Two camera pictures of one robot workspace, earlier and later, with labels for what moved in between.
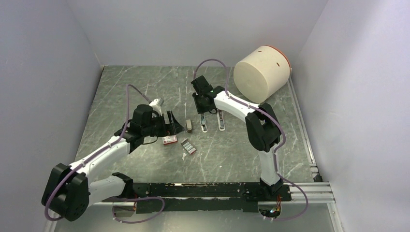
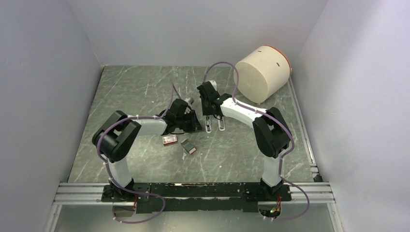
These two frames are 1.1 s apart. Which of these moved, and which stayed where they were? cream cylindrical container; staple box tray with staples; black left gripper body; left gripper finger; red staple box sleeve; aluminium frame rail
Moved: black left gripper body; left gripper finger
Stayed: staple box tray with staples; red staple box sleeve; aluminium frame rail; cream cylindrical container
